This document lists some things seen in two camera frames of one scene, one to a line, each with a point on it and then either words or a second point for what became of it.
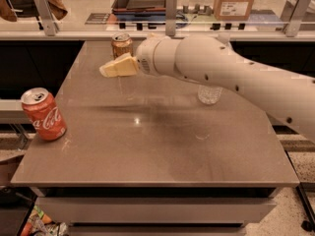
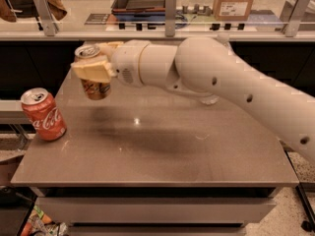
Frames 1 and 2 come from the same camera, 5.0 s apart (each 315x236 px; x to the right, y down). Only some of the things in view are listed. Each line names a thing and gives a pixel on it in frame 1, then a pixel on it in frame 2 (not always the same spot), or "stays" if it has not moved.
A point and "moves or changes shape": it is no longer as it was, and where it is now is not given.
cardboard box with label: [233, 2] stays
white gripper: [147, 55] to [126, 62]
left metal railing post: [41, 4] stays
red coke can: [44, 113] stays
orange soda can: [121, 43] moves or changes shape
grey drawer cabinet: [157, 210] stays
